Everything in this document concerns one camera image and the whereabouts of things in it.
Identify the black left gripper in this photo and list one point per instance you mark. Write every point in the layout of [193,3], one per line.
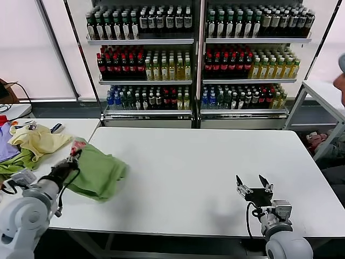
[63,171]

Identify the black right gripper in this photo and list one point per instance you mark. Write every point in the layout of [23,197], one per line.
[260,198]

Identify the light green t-shirt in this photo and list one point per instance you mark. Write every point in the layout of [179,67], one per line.
[99,172]

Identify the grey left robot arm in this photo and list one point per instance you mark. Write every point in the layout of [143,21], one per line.
[24,218]

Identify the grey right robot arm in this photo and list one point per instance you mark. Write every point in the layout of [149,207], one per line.
[288,246]

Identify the red white clothes pile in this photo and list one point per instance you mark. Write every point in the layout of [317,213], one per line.
[315,140]

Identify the person in grey clothes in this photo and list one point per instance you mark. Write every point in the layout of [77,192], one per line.
[340,81]

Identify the blue white striped cloth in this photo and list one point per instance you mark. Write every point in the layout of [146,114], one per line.
[57,128]

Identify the pale yellow garment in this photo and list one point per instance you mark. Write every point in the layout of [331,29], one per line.
[40,141]

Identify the small printed white cloth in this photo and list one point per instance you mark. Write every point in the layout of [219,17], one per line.
[31,125]

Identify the crumpled green garment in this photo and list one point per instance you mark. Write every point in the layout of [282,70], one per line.
[13,166]

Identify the black beverage shelf unit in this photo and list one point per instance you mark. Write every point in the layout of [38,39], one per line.
[149,123]
[243,123]

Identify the blue water bottle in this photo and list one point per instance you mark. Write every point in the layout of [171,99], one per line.
[117,104]
[205,103]
[213,103]
[110,104]

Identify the purple garment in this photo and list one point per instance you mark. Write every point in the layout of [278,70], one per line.
[6,148]

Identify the small white side table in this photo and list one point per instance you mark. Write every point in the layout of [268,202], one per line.
[19,110]

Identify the clear green bottle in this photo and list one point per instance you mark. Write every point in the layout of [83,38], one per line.
[228,103]
[124,104]
[131,104]
[220,103]

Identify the white metal shelf board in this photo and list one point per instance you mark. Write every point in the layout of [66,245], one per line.
[149,113]
[243,112]
[249,81]
[257,41]
[141,41]
[146,82]

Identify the red garment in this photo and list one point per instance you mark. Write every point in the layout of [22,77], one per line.
[2,119]

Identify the dark bottle white cap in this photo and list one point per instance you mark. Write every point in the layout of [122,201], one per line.
[138,104]
[248,103]
[152,104]
[255,103]
[158,104]
[235,103]
[241,103]
[145,104]

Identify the red cap cola bottle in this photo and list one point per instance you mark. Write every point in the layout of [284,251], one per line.
[262,103]
[173,104]
[166,104]
[247,67]
[269,103]
[208,67]
[233,67]
[224,67]
[140,67]
[132,67]
[101,67]
[240,67]
[124,67]
[117,67]
[109,67]
[216,67]

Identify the yellow drink bottle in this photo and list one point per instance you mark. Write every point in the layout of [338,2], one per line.
[295,71]
[272,71]
[275,103]
[282,103]
[255,71]
[187,71]
[172,71]
[287,71]
[187,104]
[164,71]
[263,71]
[180,104]
[148,71]
[179,71]
[156,71]
[280,71]

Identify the brown cardboard box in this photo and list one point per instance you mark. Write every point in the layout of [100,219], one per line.
[10,92]

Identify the green cap tea bottle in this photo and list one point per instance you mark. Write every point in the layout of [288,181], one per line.
[125,30]
[108,30]
[90,30]
[256,27]
[238,27]
[229,27]
[210,27]
[220,27]
[247,27]
[117,30]
[134,30]
[99,30]

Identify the dark bottle blue white label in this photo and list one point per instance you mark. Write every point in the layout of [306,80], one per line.
[178,23]
[187,23]
[169,23]
[143,23]
[152,23]
[160,23]

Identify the dark bottle beige label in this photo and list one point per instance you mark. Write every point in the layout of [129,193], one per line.
[309,23]
[274,23]
[292,23]
[283,23]
[266,23]
[300,23]

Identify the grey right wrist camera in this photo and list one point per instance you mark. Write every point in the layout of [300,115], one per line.
[282,210]

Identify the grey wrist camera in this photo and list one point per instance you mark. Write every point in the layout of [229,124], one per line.
[23,177]
[282,210]

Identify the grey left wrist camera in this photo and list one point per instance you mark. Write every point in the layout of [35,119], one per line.
[23,177]

